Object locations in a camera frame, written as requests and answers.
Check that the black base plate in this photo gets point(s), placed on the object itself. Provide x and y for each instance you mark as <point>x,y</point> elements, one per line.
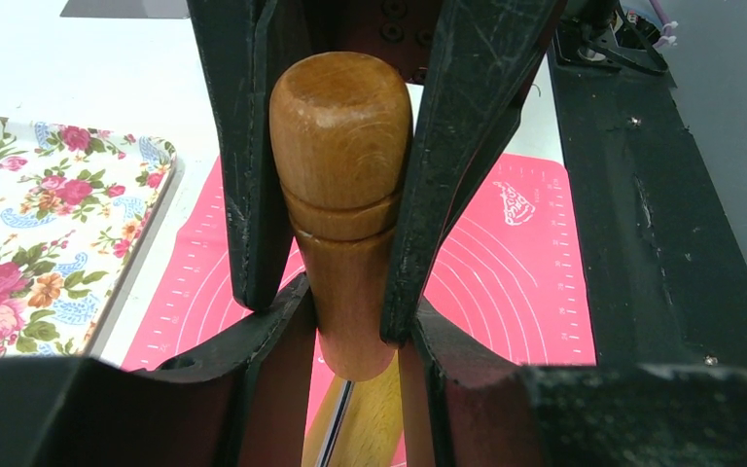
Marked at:
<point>666,281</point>

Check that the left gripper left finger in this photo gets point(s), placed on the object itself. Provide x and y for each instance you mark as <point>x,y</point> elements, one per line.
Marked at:
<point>238,399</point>

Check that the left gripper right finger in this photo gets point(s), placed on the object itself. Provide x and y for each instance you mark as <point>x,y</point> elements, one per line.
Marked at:
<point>464,405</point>

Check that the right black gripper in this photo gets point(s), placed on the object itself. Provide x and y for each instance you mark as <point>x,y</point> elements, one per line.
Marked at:
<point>485,55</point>

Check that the floral tray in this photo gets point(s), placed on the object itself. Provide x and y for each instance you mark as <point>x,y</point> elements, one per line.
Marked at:
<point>74,205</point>

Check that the wooden dough roller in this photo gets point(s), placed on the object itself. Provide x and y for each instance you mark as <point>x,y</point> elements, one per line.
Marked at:
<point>340,125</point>

